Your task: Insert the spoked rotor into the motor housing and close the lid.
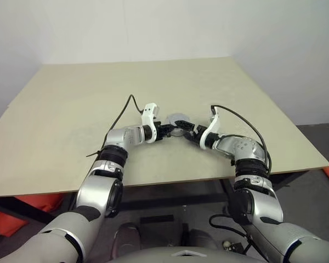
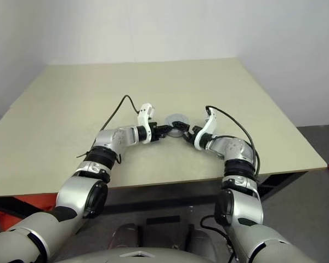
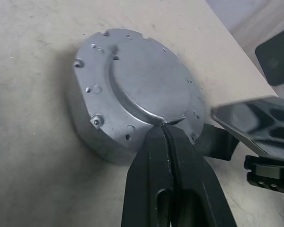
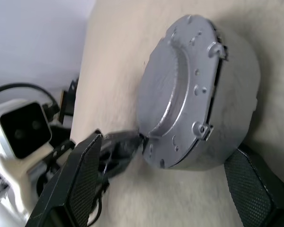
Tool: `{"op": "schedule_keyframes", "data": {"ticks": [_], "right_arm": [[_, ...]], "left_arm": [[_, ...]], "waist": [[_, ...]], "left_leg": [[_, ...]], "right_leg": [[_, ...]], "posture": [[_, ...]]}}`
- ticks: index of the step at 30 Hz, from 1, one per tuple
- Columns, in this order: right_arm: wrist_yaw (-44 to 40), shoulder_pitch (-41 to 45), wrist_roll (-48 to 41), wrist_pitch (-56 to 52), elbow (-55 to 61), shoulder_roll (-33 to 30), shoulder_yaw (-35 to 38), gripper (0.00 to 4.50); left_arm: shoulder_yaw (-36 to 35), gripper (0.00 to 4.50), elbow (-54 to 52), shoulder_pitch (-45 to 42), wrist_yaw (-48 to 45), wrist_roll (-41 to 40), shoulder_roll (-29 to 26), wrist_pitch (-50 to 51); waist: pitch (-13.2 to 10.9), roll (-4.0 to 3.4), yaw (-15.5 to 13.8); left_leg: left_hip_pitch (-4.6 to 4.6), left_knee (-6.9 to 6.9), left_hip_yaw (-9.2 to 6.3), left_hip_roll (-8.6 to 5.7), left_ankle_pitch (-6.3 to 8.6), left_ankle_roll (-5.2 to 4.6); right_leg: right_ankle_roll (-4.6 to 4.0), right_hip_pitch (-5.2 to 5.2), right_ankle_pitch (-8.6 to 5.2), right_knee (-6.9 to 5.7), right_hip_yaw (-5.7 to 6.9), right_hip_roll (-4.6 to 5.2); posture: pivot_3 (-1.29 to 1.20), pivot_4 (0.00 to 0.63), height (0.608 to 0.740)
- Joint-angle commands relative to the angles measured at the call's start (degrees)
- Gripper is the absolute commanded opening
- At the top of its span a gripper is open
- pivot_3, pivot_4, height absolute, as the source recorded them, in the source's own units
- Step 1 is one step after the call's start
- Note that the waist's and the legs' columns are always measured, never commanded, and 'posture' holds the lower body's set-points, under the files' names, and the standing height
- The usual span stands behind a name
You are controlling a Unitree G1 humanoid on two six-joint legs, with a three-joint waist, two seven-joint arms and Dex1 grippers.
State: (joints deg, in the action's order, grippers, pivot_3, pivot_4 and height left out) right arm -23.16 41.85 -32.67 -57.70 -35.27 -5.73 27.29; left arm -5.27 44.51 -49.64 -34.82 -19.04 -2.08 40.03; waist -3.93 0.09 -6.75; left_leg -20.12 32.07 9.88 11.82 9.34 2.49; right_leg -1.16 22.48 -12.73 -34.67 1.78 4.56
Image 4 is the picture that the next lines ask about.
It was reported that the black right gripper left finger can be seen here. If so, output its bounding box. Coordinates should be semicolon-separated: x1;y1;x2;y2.
28;133;103;227

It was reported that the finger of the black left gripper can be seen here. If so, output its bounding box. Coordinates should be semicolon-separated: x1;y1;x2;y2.
101;129;142;152
98;139;145;182

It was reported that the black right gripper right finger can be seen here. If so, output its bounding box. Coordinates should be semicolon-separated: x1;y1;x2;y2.
223;142;284;227

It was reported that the grey round motor lid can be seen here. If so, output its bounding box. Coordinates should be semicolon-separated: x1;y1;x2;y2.
136;14;229;169

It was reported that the black table frame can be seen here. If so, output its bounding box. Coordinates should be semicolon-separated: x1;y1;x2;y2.
58;78;78;124

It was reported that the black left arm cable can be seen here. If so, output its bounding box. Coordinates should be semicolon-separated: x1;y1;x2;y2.
0;81;60;119

